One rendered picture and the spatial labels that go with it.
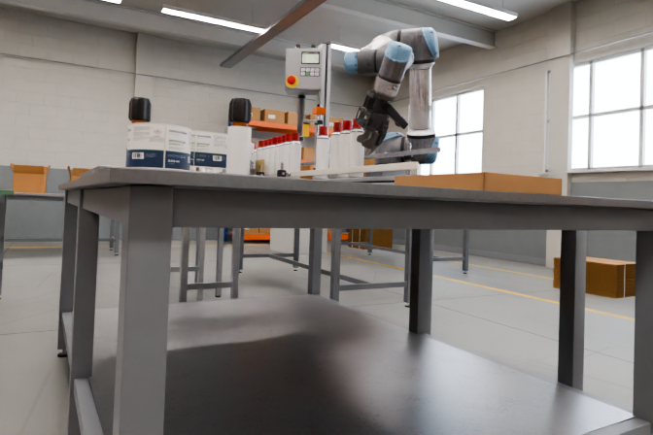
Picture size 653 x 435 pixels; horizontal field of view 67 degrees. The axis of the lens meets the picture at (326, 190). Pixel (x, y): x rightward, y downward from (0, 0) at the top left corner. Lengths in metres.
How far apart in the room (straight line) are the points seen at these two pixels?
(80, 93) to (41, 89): 0.57
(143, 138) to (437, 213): 1.01
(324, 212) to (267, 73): 9.62
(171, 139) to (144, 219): 0.94
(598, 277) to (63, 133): 8.06
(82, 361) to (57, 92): 7.99
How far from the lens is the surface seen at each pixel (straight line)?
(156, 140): 1.66
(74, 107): 9.52
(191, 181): 0.72
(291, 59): 2.28
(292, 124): 9.54
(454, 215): 1.04
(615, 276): 5.44
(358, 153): 1.68
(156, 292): 0.76
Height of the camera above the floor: 0.79
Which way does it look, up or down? 1 degrees up
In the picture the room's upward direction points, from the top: 2 degrees clockwise
